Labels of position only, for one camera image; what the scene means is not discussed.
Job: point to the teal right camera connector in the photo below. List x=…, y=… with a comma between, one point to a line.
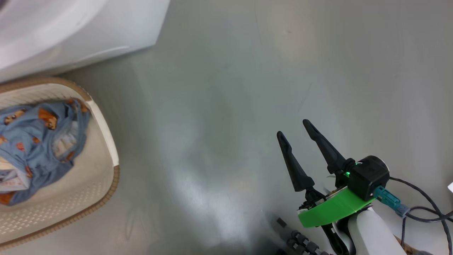
x=387, y=199

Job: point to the small white tag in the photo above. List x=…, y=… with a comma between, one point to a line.
x=450, y=187

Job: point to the small dark grey block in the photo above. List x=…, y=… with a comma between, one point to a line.
x=281, y=222

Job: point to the blue monkey print clothes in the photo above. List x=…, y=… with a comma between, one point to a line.
x=32, y=148

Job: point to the white front-load washing machine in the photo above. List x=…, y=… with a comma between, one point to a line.
x=106, y=28

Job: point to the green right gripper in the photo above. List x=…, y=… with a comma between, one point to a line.
x=332, y=210

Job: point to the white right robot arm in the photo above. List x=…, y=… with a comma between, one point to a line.
x=371, y=233

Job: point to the cream perforated laundry basket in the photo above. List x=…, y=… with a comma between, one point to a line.
x=85, y=177

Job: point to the grey ribbed robot part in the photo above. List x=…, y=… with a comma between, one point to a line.
x=300, y=241

